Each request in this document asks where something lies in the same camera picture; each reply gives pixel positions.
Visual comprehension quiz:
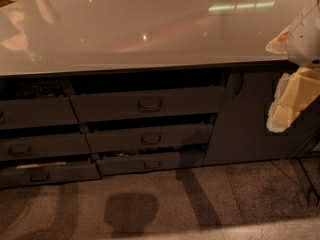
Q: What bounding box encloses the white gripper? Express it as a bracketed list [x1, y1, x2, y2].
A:
[265, 0, 320, 133]

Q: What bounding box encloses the dark drawer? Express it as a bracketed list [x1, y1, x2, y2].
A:
[0, 133, 90, 161]
[96, 150, 205, 176]
[70, 86, 225, 122]
[86, 123, 213, 153]
[0, 161, 100, 189]
[0, 97, 77, 130]

